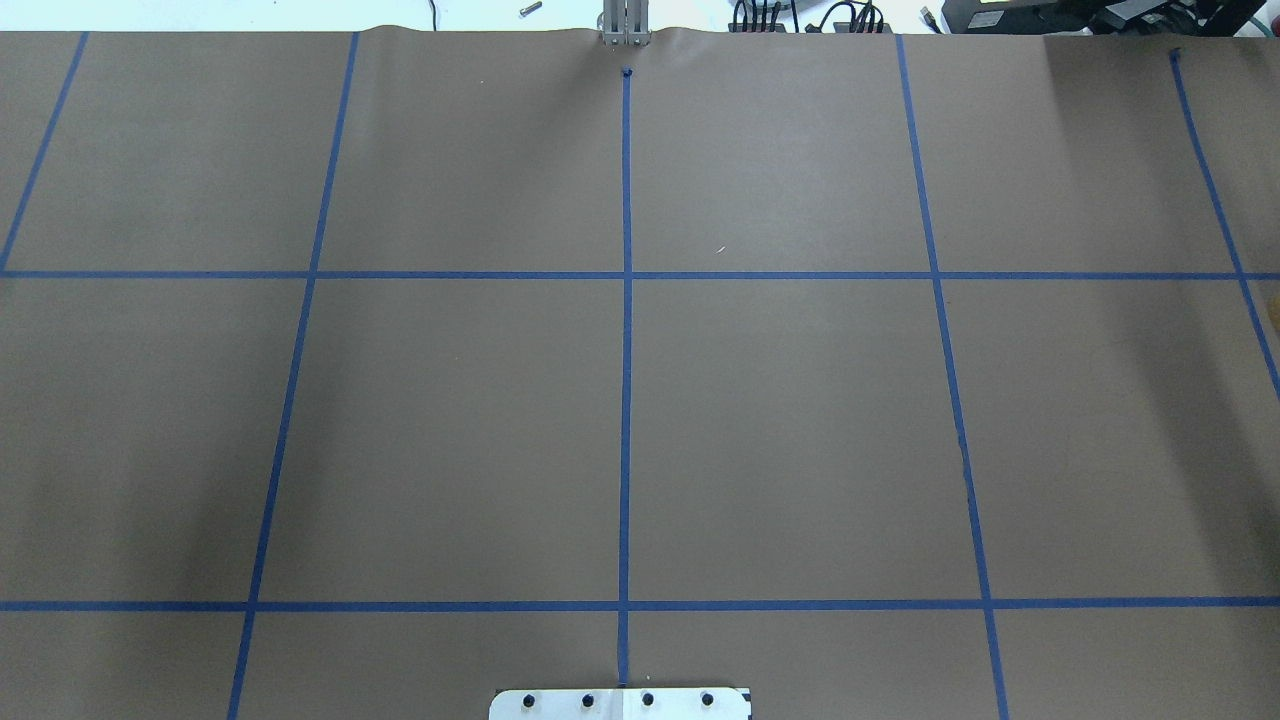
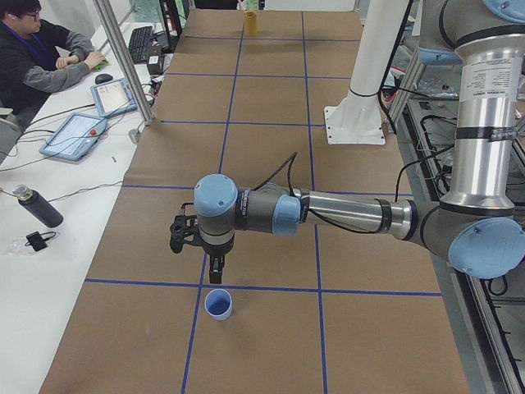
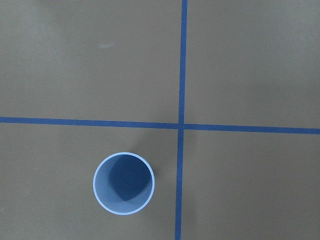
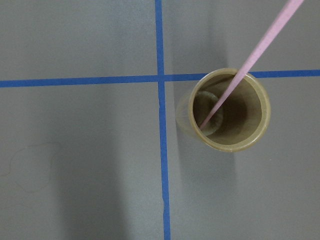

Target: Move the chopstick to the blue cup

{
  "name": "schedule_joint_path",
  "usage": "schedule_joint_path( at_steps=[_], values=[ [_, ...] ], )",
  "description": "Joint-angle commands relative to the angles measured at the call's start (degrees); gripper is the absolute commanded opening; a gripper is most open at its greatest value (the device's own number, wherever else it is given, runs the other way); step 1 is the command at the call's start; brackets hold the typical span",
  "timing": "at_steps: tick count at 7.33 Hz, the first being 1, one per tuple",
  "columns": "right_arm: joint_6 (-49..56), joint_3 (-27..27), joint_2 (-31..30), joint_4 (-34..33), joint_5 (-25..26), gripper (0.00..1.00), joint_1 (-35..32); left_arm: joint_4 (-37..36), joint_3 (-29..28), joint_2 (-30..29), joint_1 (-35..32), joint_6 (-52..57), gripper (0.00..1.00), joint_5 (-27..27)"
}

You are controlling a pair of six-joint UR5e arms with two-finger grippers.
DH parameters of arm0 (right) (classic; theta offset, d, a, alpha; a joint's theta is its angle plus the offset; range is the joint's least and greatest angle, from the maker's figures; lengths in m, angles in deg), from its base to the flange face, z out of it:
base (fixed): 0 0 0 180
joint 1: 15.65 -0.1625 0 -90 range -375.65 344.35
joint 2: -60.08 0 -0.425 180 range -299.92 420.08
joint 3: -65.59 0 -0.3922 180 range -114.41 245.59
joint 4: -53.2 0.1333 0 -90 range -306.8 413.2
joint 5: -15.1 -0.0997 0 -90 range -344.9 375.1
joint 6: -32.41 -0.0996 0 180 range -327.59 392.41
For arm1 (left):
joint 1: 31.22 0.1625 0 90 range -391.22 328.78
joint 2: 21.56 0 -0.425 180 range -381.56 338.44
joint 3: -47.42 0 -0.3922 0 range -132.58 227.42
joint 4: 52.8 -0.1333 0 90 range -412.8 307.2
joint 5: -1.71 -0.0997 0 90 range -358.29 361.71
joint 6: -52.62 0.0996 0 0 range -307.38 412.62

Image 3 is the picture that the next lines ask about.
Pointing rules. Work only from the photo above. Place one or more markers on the blue plastic cup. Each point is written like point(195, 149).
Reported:
point(123, 183)

